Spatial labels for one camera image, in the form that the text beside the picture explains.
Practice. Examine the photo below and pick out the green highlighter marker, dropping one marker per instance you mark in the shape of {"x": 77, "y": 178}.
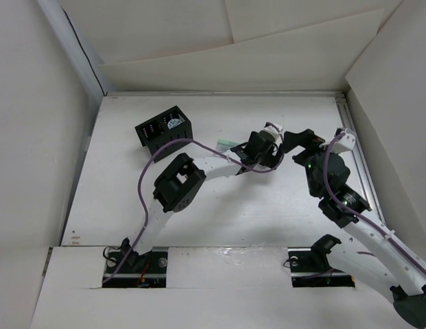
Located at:
{"x": 224, "y": 145}

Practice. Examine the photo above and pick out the aluminium rail back edge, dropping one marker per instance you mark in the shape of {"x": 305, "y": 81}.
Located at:
{"x": 227, "y": 93}

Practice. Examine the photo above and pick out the aluminium rail edge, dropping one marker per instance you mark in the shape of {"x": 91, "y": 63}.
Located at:
{"x": 365, "y": 181}
{"x": 227, "y": 93}

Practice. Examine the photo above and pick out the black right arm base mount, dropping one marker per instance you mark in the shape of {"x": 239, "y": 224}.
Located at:
{"x": 309, "y": 266}

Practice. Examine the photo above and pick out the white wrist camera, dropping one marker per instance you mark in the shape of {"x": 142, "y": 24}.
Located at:
{"x": 345, "y": 140}
{"x": 275, "y": 130}

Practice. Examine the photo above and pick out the aluminium rail right edge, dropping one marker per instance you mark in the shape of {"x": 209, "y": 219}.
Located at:
{"x": 365, "y": 181}

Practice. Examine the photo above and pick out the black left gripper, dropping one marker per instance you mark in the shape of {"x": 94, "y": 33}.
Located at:
{"x": 271, "y": 160}

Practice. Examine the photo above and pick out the black two-compartment organizer box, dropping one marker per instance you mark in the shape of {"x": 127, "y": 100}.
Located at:
{"x": 154, "y": 132}

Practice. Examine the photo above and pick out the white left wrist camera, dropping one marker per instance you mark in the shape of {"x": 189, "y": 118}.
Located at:
{"x": 275, "y": 130}

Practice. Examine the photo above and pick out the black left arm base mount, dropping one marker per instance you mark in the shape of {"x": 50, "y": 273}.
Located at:
{"x": 147, "y": 271}

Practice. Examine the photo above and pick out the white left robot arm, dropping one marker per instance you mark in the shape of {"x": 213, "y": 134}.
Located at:
{"x": 177, "y": 186}

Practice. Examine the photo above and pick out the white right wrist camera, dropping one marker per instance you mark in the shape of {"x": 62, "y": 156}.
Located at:
{"x": 345, "y": 140}

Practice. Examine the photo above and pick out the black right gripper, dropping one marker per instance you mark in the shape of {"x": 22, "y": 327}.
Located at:
{"x": 305, "y": 138}

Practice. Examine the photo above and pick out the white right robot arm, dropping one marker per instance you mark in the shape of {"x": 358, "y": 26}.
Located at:
{"x": 394, "y": 271}

